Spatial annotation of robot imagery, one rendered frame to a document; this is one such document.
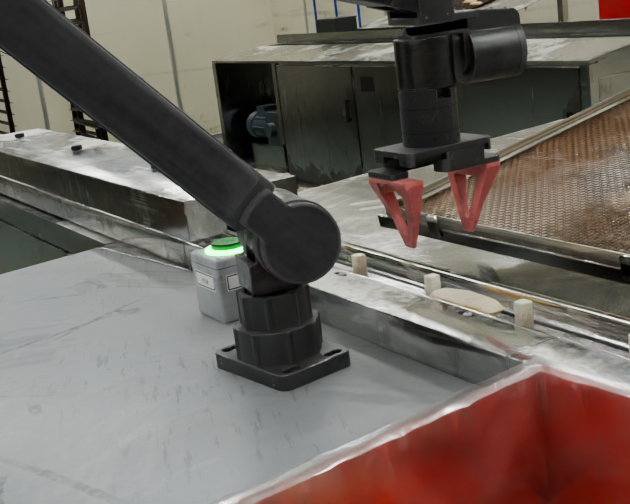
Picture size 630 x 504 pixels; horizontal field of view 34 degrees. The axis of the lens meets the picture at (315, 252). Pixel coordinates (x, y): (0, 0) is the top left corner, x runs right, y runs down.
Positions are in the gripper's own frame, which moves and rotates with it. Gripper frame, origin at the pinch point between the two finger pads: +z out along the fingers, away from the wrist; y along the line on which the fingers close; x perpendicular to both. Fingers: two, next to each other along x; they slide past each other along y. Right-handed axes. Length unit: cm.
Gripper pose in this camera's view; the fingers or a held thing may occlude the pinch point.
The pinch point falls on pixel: (439, 231)
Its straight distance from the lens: 106.3
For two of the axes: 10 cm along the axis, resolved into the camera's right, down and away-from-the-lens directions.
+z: 1.2, 9.6, 2.5
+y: 8.5, -2.3, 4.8
